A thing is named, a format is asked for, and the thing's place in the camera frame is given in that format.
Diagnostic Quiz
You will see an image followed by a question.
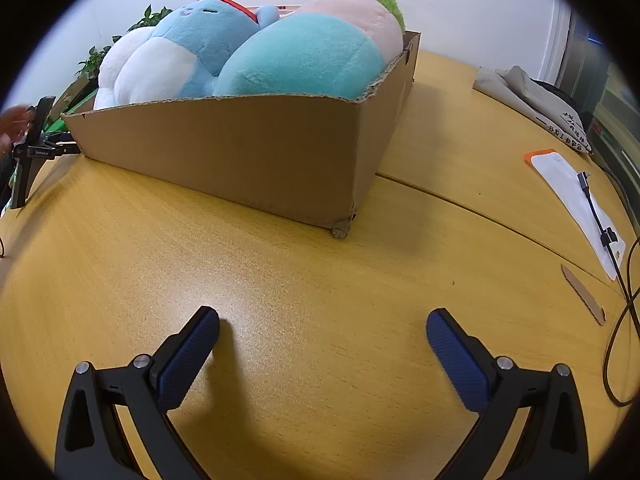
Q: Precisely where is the black cable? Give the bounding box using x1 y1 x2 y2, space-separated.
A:
577 171 640 407

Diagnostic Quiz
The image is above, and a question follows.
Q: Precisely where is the grey cloth bag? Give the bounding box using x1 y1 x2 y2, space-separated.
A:
472 65 596 157

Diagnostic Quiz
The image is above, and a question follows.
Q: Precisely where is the blue cat plush toy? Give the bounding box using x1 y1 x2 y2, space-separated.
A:
122 0 281 102

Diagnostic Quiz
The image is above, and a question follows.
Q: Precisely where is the person's left hand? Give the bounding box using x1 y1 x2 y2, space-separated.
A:
0 106 32 153

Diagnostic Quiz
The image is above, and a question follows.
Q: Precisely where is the black cloth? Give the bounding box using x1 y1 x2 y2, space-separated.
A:
531 79 578 111

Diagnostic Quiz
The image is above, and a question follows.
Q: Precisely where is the metal door frame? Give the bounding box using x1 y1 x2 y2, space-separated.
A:
540 0 573 86

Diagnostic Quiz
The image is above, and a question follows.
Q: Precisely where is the pink and teal pig plush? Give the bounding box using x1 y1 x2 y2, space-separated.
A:
212 0 407 102

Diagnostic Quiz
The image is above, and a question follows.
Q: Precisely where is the white round plush toy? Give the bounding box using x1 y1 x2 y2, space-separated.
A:
94 27 156 109

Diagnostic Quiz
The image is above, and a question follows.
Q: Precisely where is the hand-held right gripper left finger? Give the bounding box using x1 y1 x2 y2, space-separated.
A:
54 305 221 480

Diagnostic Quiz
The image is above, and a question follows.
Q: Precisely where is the brown cardboard box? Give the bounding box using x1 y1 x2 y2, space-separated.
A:
61 30 422 238

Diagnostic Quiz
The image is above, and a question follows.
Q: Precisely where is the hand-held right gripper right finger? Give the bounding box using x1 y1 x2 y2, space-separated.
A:
426 307 591 480

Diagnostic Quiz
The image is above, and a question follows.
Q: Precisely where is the small leafy potted plant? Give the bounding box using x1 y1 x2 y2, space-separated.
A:
75 35 115 81

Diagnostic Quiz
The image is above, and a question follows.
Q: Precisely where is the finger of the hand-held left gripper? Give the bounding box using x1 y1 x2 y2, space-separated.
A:
49 132 80 157

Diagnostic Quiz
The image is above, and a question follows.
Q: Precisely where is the white envelope with orange edge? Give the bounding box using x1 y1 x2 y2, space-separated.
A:
524 149 628 282

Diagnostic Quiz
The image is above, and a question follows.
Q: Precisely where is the brown cardboard piece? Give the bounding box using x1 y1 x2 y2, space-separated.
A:
50 79 90 116

